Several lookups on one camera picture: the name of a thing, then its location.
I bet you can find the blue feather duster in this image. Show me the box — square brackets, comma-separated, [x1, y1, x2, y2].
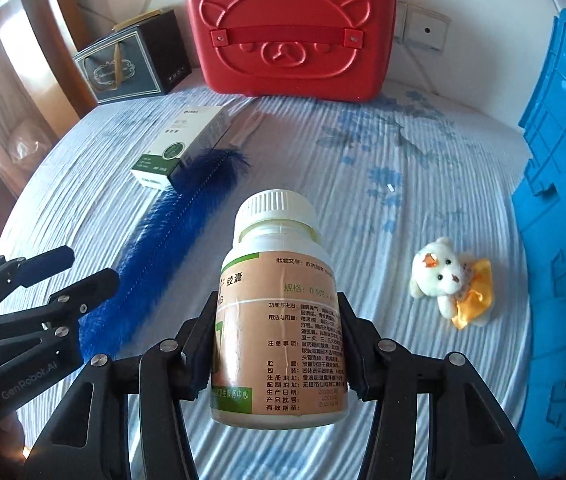
[80, 148, 249, 360]

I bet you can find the white medicine bottle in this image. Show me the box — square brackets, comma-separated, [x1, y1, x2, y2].
[211, 190, 348, 429]

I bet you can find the small white bear toy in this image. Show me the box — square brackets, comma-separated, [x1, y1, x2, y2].
[408, 237, 495, 330]

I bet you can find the white green medicine box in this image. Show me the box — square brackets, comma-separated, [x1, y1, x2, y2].
[131, 106, 231, 191]

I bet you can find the blue plastic crate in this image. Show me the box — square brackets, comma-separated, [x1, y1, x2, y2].
[512, 9, 566, 479]

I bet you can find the dark green gift box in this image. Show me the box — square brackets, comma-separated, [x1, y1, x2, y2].
[74, 10, 192, 104]

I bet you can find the red bear suitcase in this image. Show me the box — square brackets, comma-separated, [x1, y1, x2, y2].
[185, 0, 397, 103]

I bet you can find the white wall socket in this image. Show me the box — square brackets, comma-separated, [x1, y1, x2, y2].
[394, 2, 450, 53]

